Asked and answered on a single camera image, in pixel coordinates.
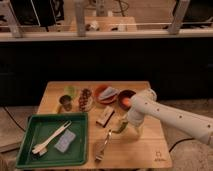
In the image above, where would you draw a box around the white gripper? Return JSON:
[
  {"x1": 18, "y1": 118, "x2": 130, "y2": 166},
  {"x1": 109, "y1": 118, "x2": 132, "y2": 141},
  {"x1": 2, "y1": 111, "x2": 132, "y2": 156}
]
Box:
[{"x1": 118, "y1": 109, "x2": 145, "y2": 133}]

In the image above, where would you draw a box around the green pepper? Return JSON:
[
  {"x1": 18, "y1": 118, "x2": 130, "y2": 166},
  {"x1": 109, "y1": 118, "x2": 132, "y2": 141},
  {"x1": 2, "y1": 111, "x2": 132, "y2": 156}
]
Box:
[{"x1": 112, "y1": 122, "x2": 128, "y2": 134}]

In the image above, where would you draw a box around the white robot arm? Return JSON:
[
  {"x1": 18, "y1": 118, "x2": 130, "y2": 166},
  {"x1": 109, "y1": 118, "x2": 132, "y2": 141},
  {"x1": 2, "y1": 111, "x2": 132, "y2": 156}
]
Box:
[{"x1": 121, "y1": 88, "x2": 213, "y2": 148}]

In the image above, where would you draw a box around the small metal cup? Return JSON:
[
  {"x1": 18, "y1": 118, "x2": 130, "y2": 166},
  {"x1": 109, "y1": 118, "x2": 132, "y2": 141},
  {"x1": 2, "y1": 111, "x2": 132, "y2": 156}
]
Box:
[{"x1": 59, "y1": 95, "x2": 72, "y2": 111}]

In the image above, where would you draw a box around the orange ball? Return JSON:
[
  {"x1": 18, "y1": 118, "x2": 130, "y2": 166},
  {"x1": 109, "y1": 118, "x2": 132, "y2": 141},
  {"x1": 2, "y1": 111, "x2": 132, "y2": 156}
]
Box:
[{"x1": 122, "y1": 97, "x2": 131, "y2": 107}]

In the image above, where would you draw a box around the dark red bowl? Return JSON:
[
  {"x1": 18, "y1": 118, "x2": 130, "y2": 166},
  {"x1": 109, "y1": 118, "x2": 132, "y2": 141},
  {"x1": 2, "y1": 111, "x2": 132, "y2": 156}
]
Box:
[{"x1": 118, "y1": 90, "x2": 135, "y2": 110}]

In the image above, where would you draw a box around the white brown block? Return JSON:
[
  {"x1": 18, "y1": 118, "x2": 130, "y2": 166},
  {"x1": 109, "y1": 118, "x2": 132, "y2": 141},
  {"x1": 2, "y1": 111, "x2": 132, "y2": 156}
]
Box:
[{"x1": 96, "y1": 106, "x2": 115, "y2": 127}]

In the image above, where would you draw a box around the grey blue cloth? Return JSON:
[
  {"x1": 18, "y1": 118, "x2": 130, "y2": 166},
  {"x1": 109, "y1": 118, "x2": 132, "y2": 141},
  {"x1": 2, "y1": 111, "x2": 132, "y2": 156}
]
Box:
[{"x1": 98, "y1": 86, "x2": 118, "y2": 100}]

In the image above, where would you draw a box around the orange plate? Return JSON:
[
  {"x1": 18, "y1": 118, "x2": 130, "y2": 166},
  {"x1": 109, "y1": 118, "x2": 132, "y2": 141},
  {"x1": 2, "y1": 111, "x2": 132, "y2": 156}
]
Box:
[{"x1": 93, "y1": 84, "x2": 118, "y2": 105}]

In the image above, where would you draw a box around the brown patterned jar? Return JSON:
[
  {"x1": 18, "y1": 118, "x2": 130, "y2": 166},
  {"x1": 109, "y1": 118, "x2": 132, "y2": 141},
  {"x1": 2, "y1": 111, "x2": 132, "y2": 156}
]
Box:
[{"x1": 78, "y1": 88, "x2": 93, "y2": 112}]

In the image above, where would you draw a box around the blue sponge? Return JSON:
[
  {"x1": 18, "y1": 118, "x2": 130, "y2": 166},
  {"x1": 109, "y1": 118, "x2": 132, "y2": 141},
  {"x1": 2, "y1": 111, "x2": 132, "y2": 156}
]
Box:
[{"x1": 54, "y1": 130, "x2": 76, "y2": 153}]

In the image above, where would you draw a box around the green plastic tray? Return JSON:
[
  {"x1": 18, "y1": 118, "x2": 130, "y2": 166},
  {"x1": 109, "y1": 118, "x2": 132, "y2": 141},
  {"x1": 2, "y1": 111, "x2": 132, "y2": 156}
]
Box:
[{"x1": 16, "y1": 113, "x2": 88, "y2": 169}]

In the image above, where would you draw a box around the white plastic fork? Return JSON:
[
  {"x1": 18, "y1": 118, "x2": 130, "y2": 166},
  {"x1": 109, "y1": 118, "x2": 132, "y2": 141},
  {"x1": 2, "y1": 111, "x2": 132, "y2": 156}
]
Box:
[{"x1": 32, "y1": 121, "x2": 72, "y2": 154}]

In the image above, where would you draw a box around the black cable right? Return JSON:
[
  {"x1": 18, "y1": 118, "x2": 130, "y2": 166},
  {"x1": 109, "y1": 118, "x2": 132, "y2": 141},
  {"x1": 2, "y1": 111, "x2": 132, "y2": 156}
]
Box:
[{"x1": 168, "y1": 137, "x2": 196, "y2": 154}]

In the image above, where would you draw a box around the black cable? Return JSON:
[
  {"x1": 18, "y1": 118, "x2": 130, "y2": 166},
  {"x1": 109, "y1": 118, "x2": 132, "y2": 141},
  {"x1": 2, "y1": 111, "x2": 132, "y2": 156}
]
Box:
[
  {"x1": 168, "y1": 137, "x2": 196, "y2": 154},
  {"x1": 2, "y1": 106, "x2": 27, "y2": 133}
]

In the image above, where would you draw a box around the black cable left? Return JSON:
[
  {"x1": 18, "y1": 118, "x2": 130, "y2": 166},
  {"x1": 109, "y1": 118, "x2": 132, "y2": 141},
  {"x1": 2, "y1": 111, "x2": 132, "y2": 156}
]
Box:
[{"x1": 2, "y1": 106, "x2": 27, "y2": 133}]

